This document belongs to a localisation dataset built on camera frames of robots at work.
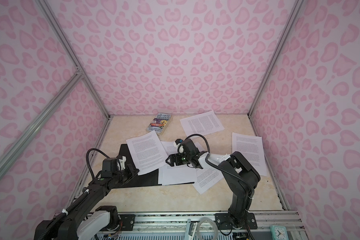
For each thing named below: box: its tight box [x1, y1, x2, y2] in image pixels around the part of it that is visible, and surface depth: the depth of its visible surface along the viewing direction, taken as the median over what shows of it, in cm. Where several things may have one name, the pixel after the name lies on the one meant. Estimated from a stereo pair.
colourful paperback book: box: [146, 113, 172, 134], surface depth 115 cm
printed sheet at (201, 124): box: [179, 110, 225, 137], surface depth 116 cm
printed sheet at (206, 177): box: [192, 168, 224, 195], surface depth 90 cm
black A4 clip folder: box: [113, 143, 195, 189], surface depth 88 cm
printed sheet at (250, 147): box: [232, 132, 267, 177], surface depth 106 cm
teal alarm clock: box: [269, 225, 289, 240], surface depth 70 cm
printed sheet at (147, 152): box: [126, 130, 168, 176], surface depth 97 cm
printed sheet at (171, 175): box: [158, 141, 198, 186], surface depth 90 cm
